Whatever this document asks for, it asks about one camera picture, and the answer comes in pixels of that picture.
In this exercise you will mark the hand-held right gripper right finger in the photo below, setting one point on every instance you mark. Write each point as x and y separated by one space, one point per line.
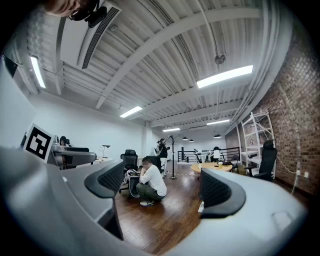
252 220

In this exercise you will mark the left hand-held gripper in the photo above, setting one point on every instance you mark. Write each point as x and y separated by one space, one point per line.
38 142

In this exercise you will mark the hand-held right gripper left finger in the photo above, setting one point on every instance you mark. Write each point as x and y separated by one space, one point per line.
50 205

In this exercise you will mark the black high-back office chair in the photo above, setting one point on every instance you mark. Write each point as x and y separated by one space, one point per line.
267 160

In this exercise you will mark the paper cup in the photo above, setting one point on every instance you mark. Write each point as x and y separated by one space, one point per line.
220 165

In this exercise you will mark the black desk lamp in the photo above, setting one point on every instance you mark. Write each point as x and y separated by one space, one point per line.
106 146

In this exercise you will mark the round wooden table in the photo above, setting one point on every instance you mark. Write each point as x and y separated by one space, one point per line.
210 167

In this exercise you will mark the long ceiling light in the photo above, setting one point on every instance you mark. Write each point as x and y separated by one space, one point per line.
130 111
218 122
171 129
225 76
37 71

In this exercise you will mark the white metal shelf rack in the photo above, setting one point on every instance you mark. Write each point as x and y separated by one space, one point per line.
256 140

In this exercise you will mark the black mesh office chair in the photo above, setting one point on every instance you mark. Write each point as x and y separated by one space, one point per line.
130 157

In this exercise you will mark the black stair railing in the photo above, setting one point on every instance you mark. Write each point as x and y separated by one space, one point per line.
185 155

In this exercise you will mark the black coat rack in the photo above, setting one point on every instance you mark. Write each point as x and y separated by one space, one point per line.
172 155

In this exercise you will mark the ceiling air vent unit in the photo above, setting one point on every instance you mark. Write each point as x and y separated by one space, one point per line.
100 32

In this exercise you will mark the person's face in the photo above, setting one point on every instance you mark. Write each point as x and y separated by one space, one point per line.
60 6

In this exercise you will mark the round metal ceiling fixture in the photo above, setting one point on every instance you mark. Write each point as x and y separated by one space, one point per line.
220 59

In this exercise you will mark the white wall outlet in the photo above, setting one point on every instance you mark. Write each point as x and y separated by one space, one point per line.
306 174
298 172

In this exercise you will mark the black wall panel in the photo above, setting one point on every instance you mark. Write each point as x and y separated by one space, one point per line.
10 65

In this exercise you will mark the black head-worn camera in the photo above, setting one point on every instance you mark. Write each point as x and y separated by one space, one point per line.
92 12

